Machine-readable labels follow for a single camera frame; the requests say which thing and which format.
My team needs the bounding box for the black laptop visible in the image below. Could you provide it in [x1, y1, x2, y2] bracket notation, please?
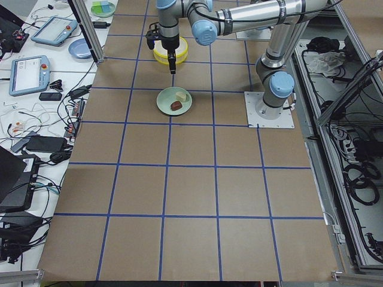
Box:
[1, 148, 40, 213]

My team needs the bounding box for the green bowl with sponges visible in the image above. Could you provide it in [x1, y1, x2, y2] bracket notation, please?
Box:
[90, 1, 116, 18]

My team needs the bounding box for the black phone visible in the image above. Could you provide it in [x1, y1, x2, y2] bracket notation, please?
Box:
[39, 92, 62, 102]

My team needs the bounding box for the near blue teach pendant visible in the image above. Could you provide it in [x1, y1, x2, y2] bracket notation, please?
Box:
[9, 55, 50, 97]

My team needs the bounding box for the far blue teach pendant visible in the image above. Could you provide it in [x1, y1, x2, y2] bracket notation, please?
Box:
[31, 16, 78, 47]

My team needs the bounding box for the blue plate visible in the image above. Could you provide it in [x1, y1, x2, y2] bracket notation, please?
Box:
[68, 38, 92, 59]

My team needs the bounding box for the white steamed bun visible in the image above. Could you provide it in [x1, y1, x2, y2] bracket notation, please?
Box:
[175, 91, 187, 102]

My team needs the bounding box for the black power adapter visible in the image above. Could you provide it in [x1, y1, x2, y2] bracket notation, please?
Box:
[92, 21, 111, 29]

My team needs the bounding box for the blue teach pendant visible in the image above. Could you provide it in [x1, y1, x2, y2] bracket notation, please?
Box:
[31, 16, 78, 47]
[9, 55, 50, 97]

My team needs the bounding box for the white crumpled cloth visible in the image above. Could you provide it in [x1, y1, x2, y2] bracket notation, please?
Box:
[307, 51, 346, 77]

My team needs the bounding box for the aluminium frame post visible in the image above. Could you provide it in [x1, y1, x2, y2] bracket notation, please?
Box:
[68, 0, 104, 65]

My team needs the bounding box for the light green plate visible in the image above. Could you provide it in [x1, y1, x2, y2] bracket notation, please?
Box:
[156, 87, 193, 116]

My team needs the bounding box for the middle yellow bamboo steamer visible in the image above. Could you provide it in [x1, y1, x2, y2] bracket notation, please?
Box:
[153, 37, 189, 65]

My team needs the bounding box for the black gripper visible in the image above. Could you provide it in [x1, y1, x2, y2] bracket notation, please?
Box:
[145, 22, 179, 74]

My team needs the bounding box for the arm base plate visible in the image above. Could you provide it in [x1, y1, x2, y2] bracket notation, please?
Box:
[236, 28, 272, 42]
[244, 91, 294, 129]

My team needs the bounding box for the brown steamed bun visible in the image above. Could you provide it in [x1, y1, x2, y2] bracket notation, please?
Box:
[170, 101, 183, 111]

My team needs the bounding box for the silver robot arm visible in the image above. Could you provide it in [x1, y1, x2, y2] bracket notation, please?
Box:
[145, 1, 326, 120]

